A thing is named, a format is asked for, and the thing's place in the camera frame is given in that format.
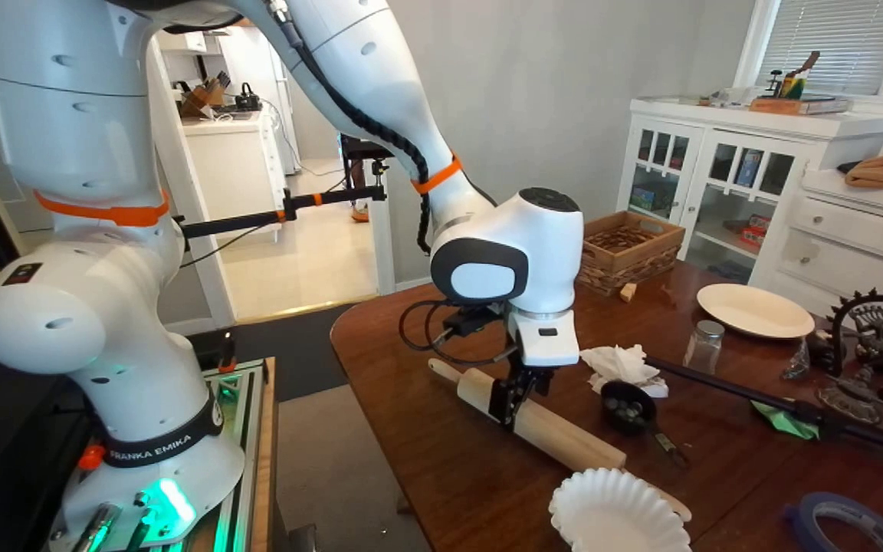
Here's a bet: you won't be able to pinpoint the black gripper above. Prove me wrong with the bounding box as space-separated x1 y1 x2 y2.
487 359 558 431

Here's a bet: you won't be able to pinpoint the wooden rolling pin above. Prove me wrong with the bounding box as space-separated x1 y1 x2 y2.
425 354 630 473

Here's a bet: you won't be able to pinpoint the crumpled white tissue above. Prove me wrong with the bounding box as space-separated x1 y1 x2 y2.
576 341 670 402

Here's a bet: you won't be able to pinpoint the small black measuring cup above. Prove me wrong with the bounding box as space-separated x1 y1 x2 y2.
599 376 687 460

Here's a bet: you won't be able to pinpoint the white paper coffee filter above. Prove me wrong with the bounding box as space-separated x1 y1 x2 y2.
546 467 697 552

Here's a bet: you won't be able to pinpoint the woven wooden basket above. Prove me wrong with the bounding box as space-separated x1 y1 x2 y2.
576 209 687 301

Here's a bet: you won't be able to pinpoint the glass shaker jar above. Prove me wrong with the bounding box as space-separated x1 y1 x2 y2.
680 314 730 376

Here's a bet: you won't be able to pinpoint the black tripod rod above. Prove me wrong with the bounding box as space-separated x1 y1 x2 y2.
651 351 883 467

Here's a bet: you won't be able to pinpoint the cream round plate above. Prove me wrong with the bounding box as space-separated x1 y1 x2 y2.
694 282 817 343

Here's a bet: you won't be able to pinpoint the green plastic piece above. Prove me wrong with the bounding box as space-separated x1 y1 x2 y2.
749 395 825 443

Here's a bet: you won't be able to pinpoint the small clear glass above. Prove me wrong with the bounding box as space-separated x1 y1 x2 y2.
781 334 817 383

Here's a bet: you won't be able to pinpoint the small black red clamp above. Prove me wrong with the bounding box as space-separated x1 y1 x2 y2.
212 329 241 376

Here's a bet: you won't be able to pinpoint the white glass-door cabinet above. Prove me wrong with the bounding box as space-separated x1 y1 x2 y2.
614 95 883 287

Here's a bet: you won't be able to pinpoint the blue tape roll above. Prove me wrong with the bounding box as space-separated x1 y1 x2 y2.
781 490 883 552

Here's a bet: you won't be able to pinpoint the dark round metal base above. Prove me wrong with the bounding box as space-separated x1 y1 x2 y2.
816 374 883 429

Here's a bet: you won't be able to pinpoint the black pole with orange clips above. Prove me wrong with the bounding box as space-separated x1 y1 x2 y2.
170 180 391 249

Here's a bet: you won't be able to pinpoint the black gear-shaped ornament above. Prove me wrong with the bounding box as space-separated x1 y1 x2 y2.
820 285 883 406

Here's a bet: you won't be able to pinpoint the white drawer dresser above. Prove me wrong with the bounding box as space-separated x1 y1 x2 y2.
749 164 883 320

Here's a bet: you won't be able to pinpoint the white kitchen counter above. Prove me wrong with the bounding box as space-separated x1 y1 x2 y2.
176 107 294 223

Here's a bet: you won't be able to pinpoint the brown tray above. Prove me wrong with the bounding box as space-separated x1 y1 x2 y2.
746 93 856 119

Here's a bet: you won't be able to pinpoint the black kettle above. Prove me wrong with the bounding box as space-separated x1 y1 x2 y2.
231 79 265 113

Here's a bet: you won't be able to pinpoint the utensils in holder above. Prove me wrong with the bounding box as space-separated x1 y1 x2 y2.
764 50 825 105

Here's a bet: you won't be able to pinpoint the brown object on counter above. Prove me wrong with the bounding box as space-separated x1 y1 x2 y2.
173 71 232 121

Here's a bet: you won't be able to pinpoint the white window blinds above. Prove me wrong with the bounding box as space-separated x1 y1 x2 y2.
758 0 883 100

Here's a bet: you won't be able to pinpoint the black box beside robot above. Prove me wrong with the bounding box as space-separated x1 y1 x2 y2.
0 345 99 552

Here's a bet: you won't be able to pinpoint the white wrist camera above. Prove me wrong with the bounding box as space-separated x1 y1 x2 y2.
510 302 586 372

